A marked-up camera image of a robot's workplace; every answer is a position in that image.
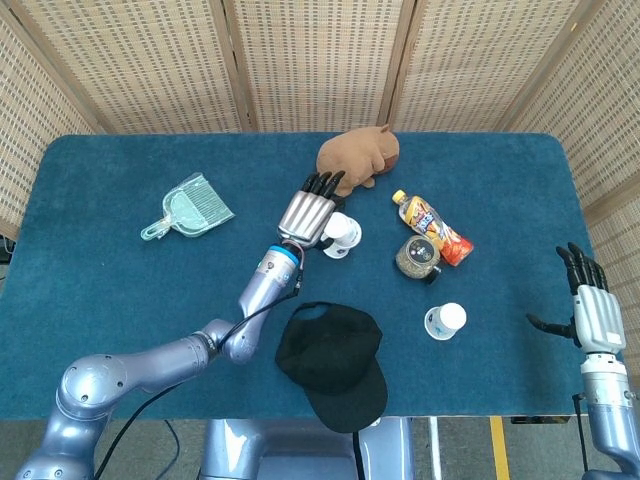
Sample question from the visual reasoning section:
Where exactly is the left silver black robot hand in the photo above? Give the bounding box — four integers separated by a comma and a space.
277, 170, 351, 251

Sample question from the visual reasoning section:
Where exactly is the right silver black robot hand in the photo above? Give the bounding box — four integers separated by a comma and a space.
525, 243, 627, 356

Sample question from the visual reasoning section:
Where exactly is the white paper cup printed text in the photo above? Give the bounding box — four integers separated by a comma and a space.
321, 211, 363, 260

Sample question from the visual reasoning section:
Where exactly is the white paper cup blue flower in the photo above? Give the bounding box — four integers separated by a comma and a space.
424, 302, 468, 342

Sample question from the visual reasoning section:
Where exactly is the brown capybara plush toy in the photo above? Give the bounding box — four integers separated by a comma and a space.
316, 124, 402, 198

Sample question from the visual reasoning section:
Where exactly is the green dustpan in plastic bag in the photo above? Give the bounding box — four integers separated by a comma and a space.
139, 171, 236, 245

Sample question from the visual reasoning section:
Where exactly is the glass jar black lid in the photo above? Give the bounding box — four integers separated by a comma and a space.
394, 234, 444, 285

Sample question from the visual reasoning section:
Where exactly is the orange drink plastic bottle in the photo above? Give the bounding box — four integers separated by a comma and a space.
391, 188, 475, 267

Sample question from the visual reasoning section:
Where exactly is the black baseball cap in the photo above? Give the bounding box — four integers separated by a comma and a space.
274, 301, 389, 434

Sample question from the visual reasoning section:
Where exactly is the woven bamboo screen panel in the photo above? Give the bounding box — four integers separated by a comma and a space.
387, 0, 589, 134
504, 0, 640, 396
222, 0, 419, 134
9, 0, 256, 135
0, 14, 101, 241

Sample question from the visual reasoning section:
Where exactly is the blue carpet table cover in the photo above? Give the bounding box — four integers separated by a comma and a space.
0, 132, 632, 421

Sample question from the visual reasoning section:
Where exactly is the silver-blue robot torso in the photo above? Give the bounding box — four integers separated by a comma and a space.
198, 417, 416, 480

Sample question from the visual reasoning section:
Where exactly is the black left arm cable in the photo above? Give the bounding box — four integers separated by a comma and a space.
94, 249, 306, 479

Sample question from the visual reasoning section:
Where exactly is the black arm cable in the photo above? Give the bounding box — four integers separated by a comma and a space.
571, 393, 590, 474
94, 249, 306, 479

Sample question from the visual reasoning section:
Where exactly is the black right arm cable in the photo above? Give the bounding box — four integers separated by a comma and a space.
571, 393, 590, 474

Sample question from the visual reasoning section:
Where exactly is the black floor cable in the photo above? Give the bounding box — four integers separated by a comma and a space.
158, 418, 181, 479

